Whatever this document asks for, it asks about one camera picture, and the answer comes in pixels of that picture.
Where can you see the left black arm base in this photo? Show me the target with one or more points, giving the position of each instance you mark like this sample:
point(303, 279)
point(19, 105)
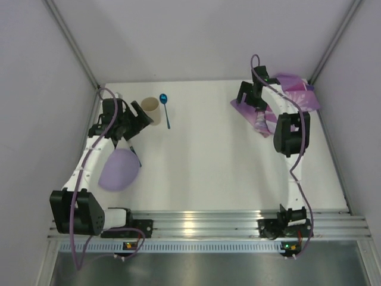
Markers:
point(144, 225)

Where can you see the blue handled fork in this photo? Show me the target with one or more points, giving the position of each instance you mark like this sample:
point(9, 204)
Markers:
point(135, 153)

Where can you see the beige paper cup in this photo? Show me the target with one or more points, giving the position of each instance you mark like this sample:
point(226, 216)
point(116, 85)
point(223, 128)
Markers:
point(151, 106)

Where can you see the aluminium mounting rail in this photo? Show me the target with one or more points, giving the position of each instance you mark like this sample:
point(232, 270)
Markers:
point(240, 224)

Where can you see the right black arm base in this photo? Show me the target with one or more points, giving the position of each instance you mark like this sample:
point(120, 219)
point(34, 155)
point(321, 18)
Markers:
point(282, 228)

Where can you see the purple Frozen placemat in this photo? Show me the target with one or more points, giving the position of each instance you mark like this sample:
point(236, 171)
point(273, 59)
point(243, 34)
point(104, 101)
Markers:
point(294, 87)

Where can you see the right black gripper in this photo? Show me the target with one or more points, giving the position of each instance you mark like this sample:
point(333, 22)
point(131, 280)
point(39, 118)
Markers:
point(246, 93)

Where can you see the lilac plastic plate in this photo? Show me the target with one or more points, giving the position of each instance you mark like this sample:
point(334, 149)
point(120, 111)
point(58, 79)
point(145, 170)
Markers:
point(119, 171)

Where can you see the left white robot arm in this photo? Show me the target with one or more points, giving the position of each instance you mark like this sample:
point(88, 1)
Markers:
point(103, 164)

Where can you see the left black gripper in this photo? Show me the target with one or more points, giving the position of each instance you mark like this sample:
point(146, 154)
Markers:
point(137, 120)

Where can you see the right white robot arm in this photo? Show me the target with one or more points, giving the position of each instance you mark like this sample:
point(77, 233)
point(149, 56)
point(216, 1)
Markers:
point(290, 140)

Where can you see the perforated cable duct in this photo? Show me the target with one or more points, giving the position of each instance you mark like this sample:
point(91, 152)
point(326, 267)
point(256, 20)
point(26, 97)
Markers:
point(188, 247)

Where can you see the blue metal spoon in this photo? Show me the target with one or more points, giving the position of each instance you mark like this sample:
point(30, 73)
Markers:
point(163, 100)

